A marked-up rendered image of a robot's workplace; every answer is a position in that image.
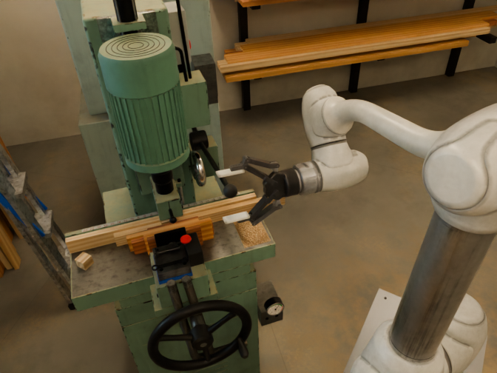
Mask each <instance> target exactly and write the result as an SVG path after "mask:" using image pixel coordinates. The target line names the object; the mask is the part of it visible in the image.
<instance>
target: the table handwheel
mask: <svg viewBox="0 0 497 373"><path fill-rule="evenodd" d="M211 311H224V312H229V313H228V314H227V315H226V316H224V317H223V318H222V319H220V320H219V321H218V322H216V323H215V324H213V325H212V326H208V325H206V324H205V323H204V321H203V316H202V315H201V316H199V315H198V316H195V315H197V314H200V313H203V312H211ZM236 315H237V316H238V317H239V318H240V319H241V321H242V328H241V330H240V333H239V335H238V336H237V337H236V338H235V339H234V340H233V341H232V342H231V343H230V344H229V345H228V346H226V347H225V348H223V349H221V350H220V351H218V352H216V353H214V354H211V355H210V354H209V350H208V348H209V347H210V346H211V345H212V344H213V342H214V338H213V336H212V333H213V332H215V331H216V330H217V329H219V328H220V327H221V326H222V325H223V324H224V323H226V322H228V321H229V320H231V319H232V318H233V317H235V316H236ZM188 317H189V319H190V322H191V325H192V329H191V330H190V332H189V334H187V335H165V333H166V332H167V331H168V330H169V329H170V328H171V327H173V326H174V325H175V324H176V323H178V322H180V321H182V320H184V319H186V318H188ZM251 327H252V321H251V316H250V314H249V312H248V311H247V310H246V309H245V308H244V307H243V306H241V305H240V304H238V303H235V302H232V301H229V300H205V301H201V302H198V303H193V304H191V305H188V306H185V307H183V308H181V309H179V310H177V311H175V312H173V313H171V314H170V315H169V316H167V317H166V318H164V319H163V320H162V321H161V322H160V323H159V324H158V325H157V326H156V327H155V329H154V330H153V332H152V333H151V335H150V337H149V340H148V345H147V350H148V354H149V357H150V358H151V360H152V361H153V362H154V363H155V364H156V365H158V366H159V367H161V368H163V369H168V370H171V371H178V372H184V371H192V370H197V369H202V368H206V367H208V366H211V365H214V364H216V363H219V362H220V361H222V360H224V359H226V358H227V357H229V356H230V355H232V354H234V353H235V352H236V351H237V350H238V346H237V339H238V338H240V337H241V338H242V339H243V341H244V342H246V340H247V338H248V337H249V335H250V332H251ZM162 341H191V343H192V348H193V349H196V350H198V351H202V350H203V354H204V357H202V358H200V359H196V360H171V359H169V358H167V357H164V356H163V355H162V354H161V353H160V352H159V350H158V344H159V342H162Z"/></svg>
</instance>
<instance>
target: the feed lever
mask: <svg viewBox="0 0 497 373"><path fill-rule="evenodd" d="M192 131H193V132H191V133H189V140H190V144H191V147H192V150H194V151H198V150H202V151H203V153H204V154H205V156H206V157H207V159H208V161H209V163H210V164H211V165H212V167H213V169H214V171H215V172H216V171H219V170H220V169H219V167H218V166H217V164H216V163H215V161H214V159H213V158H212V156H211V155H210V153H209V151H208V150H207V149H208V147H209V141H208V138H207V134H206V131H204V130H200V131H197V127H195V128H192ZM219 179H220V180H221V182H222V184H223V185H224V188H223V194H224V195H225V196H226V197H227V198H234V197H235V196H236V195H237V187H236V186H235V185H234V184H229V183H228V181H227V180H226V178H225V177H222V178H219Z"/></svg>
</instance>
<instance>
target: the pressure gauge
mask: <svg viewBox="0 0 497 373"><path fill-rule="evenodd" d="M264 307H265V310H266V313H267V315H270V316H274V315H278V314H279V313H281V311H282V310H284V304H283V302H282V300H281V298H279V297H272V298H269V299H268V300H267V301H266V302H265V303H264ZM275 309H277V310H275Z"/></svg>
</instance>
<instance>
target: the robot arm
mask: <svg viewBox="0 0 497 373"><path fill-rule="evenodd" d="M302 119H303V124H304V128H305V134H306V136H307V139H308V142H309V144H310V147H311V157H312V160H311V161H307V162H304V163H301V164H295V165H293V167H292V168H289V169H284V170H280V171H278V168H279V167H280V165H279V164H278V163H277V162H276V161H265V160H262V159H259V158H253V157H250V156H247V155H244V156H243V161H241V162H240V164H234V165H231V166H229V169H223V170H219V171H216V175H217V176H218V178H222V177H226V176H230V175H236V174H240V173H244V172H245V170H246V171H248V172H250V173H252V174H254V175H256V176H257V177H259V178H262V179H263V180H264V181H263V192H264V193H265V194H264V195H263V196H262V198H261V199H260V200H259V201H258V203H257V204H256V205H255V206H254V207H253V208H252V209H251V211H250V212H249V213H247V212H241V213H237V214H233V215H228V216H225V217H223V221H224V223H225V224H230V223H233V222H236V221H237V222H238V223H242V222H246V221H250V222H251V224H252V226H256V225H257V224H258V223H259V222H261V221H262V220H264V219H265V218H267V217H268V216H269V215H270V214H272V213H273V212H275V211H276V210H278V209H282V208H283V206H282V204H281V203H280V199H281V198H284V197H290V196H293V195H300V196H304V195H310V194H313V193H318V192H333V191H337V190H341V189H344V188H347V187H350V186H353V185H354V184H358V183H359V182H361V181H363V180H364V179H365V178H366V177H367V175H368V170H369V166H368V159H367V158H366V156H365V155H364V154H363V153H361V152H359V151H357V150H354V149H350V147H349V146H348V143H347V140H346V136H345V134H346V133H347V132H348V131H349V130H350V129H351V128H352V126H353V123H354V121H358V122H360V123H362V124H364V125H365V126H367V127H369V128H371V129H372V130H374V131H375V132H377V133H379V134H380V135H382V136H383V137H385V138H387V139H388V140H389V141H392V142H393V143H395V144H396V145H398V146H399V147H401V148H402V149H405V150H406V151H408V152H410V153H412V154H414V155H416V156H418V157H420V158H424V159H425V160H424V163H423V167H422V179H423V183H424V185H425V189H426V190H427V193H428V194H429V196H430V199H431V201H432V204H433V207H434V209H435V210H434V213H433V216H432V218H431V220H430V224H429V226H428V228H427V232H426V234H425V238H424V240H423V242H422V245H421V248H420V250H419V254H418V256H417V258H416V262H415V264H414V266H413V269H412V272H411V274H410V277H409V280H408V283H407V286H406V287H405V291H404V293H403V296H402V299H401V301H400V304H399V307H398V309H397V311H396V315H395V317H394V319H390V320H386V321H385V322H384V323H382V324H381V325H380V326H379V327H378V329H377V330H376V331H375V333H374V334H373V337H372V338H371V340H370V341H369V343H368V345H367V346H366V347H365V348H364V350H363V351H362V353H361V355H360V356H359V357H358V358H357V359H356V360H355V361H354V364H353V365H352V367H351V371H350V373H464V370H465V369H466V368H467V367H468V366H469V365H470V364H471V363H472V362H473V360H474V359H475V357H476V356H477V354H478V353H479V351H480V350H481V348H482V346H483V345H484V342H485V340H486V338H487V317H486V314H485V312H484V310H483V309H482V308H481V306H480V304H479V303H478V302H477V301H476V300H475V299H474V298H473V297H471V296H470V295H468V294H467V290H468V289H469V287H470V284H471V283H472V281H473V279H474V277H475V275H476V273H477V271H478V269H479V267H480V266H481V263H482V261H483V260H484V257H485V255H486V254H487V251H488V249H489V248H490V245H491V243H492V242H493V239H494V237H495V236H496V234H497V103H496V104H492V105H490V106H488V107H485V108H483V109H481V110H478V111H476V112H474V113H472V114H470V115H469V116H467V117H465V118H463V119H462V120H460V121H458V122H456V123H455V124H453V125H452V126H451V127H449V128H447V129H446V130H444V131H433V130H427V129H425V128H423V127H420V126H418V125H416V124H414V123H412V122H410V121H408V120H406V119H404V118H402V117H400V116H398V115H396V114H394V113H392V112H390V111H387V110H385V109H383V108H381V107H379V106H377V105H375V104H372V103H371V102H368V101H363V100H359V99H350V100H345V99H344V98H342V97H339V96H337V94H336V92H335V91H334V90H333V89H332V88H331V87H329V86H326V85H324V84H320V85H317V86H314V87H312V88H310V89H309V90H307V91H306V93H305V95H304V96H303V98H302ZM249 164H254V165H257V166H261V167H266V168H269V169H271V170H273V171H272V172H271V173H270V174H269V175H267V174H265V173H264V172H261V171H259V170H258V169H255V168H254V167H252V166H250V165H249ZM273 199H274V200H275V201H273V203H272V204H270V205H268V206H267V207H266V208H265V209H264V207H265V206H266V205H267V204H269V203H271V201H272V200H273Z"/></svg>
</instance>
